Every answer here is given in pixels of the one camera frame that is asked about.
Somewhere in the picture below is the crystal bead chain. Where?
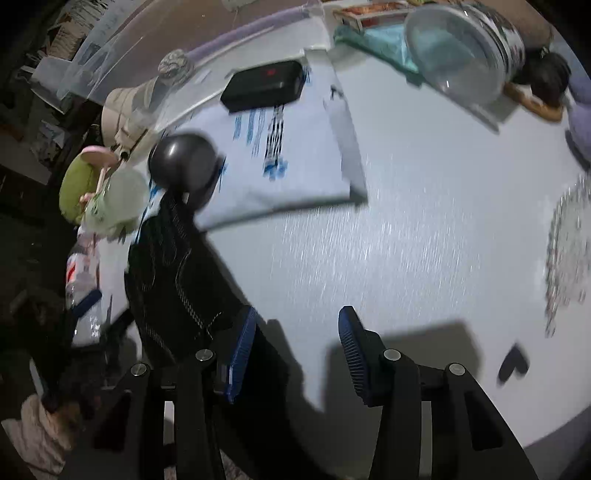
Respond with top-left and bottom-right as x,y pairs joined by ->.
544,174 -> 591,339

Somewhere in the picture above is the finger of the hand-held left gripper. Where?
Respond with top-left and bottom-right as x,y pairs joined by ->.
68,288 -> 134,344

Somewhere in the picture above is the dark grey round ball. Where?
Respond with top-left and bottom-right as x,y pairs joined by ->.
148,132 -> 221,216

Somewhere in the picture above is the playing card box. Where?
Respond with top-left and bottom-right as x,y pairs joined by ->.
332,1 -> 413,31

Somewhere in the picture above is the teal tissue packet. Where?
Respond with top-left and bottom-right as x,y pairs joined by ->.
334,25 -> 422,85

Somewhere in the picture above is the wooden coaster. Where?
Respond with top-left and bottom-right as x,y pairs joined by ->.
503,83 -> 567,123

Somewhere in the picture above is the small black case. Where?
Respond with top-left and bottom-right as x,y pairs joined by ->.
220,60 -> 304,114

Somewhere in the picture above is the black leather glove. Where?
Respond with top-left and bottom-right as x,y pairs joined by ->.
124,188 -> 252,367

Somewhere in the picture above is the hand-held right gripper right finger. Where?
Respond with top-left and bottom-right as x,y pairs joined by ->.
338,305 -> 539,480

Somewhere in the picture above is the person's left forearm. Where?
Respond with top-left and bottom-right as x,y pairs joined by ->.
0,394 -> 80,480

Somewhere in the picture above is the clear bottle with green label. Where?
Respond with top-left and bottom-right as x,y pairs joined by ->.
85,168 -> 151,241

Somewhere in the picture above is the clear plastic storage container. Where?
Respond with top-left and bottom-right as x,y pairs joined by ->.
59,0 -> 325,101

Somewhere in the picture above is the round patterned tin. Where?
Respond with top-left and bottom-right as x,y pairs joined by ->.
158,49 -> 195,79

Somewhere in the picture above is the pink hand fan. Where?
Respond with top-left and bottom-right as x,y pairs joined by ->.
80,146 -> 123,209

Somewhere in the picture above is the black heart sticker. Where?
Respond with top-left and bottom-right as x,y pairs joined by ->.
498,343 -> 530,385

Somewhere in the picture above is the green plush toy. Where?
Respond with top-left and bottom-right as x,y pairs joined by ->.
58,150 -> 112,228

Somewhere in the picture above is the clear jar with cat print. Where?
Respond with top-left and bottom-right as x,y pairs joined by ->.
405,3 -> 527,105

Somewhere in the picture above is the small cream bottle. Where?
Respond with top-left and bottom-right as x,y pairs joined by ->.
101,76 -> 161,154

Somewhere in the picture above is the purple plush toy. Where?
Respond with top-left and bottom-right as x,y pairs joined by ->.
565,59 -> 591,172

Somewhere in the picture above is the white wet wipes pack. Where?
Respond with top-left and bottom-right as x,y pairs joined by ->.
193,47 -> 369,230

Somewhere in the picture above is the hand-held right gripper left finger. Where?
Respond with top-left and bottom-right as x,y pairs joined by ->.
60,305 -> 259,480

